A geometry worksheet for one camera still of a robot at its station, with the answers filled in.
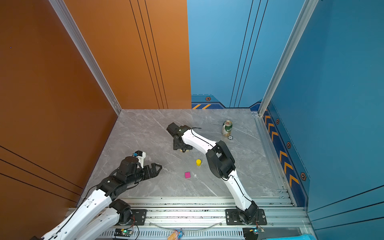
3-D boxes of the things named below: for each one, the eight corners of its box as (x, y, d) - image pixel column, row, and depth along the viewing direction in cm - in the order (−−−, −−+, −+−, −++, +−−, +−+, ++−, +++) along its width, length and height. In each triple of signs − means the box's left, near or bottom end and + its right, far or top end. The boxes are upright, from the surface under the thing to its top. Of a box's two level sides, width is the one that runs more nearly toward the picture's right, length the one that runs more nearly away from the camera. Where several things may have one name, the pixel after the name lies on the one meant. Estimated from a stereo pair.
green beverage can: (222, 136, 107) (224, 126, 98) (221, 130, 111) (223, 120, 102) (230, 136, 107) (233, 126, 98) (229, 130, 111) (231, 120, 102)
